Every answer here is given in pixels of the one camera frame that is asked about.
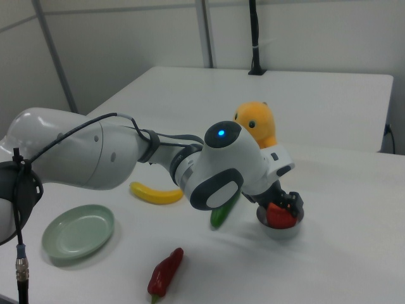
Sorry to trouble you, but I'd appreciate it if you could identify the gray arm cable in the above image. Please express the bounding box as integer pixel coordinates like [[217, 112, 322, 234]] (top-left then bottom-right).
[[11, 111, 204, 304]]

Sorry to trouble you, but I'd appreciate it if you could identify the red chili pepper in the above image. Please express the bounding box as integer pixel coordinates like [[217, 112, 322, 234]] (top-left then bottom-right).
[[147, 247, 185, 304]]

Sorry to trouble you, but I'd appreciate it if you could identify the gray round bowl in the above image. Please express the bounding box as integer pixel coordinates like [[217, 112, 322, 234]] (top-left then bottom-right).
[[255, 202, 305, 240]]

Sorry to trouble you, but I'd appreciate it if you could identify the orange plush toy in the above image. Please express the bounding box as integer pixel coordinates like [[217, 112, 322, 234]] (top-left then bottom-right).
[[233, 101, 279, 150]]

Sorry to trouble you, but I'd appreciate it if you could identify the green cucumber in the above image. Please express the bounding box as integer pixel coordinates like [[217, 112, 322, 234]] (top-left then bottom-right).
[[209, 192, 242, 229]]

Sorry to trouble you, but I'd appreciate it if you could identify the yellow banana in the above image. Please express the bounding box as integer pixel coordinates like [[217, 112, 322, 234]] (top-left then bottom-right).
[[129, 180, 185, 206]]

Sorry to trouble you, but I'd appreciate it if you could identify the black wall cable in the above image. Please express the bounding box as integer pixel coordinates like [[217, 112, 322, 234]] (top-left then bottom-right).
[[383, 122, 397, 153]]

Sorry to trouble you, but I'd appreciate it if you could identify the black camera pole clamp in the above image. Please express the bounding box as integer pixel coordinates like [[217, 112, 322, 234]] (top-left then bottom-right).
[[247, 0, 267, 76]]

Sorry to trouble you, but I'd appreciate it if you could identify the gray partition frame post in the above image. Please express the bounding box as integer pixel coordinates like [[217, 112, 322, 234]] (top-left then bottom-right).
[[30, 0, 79, 113], [200, 0, 218, 69]]

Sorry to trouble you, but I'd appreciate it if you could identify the pale green plate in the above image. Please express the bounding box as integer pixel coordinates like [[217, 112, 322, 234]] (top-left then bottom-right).
[[41, 204, 116, 261]]

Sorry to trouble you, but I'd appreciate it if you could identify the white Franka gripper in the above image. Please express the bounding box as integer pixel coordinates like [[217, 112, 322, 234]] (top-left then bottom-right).
[[242, 144, 305, 220]]

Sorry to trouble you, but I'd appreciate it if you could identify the red apple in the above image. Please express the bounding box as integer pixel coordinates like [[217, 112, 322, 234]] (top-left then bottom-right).
[[266, 203, 299, 229]]

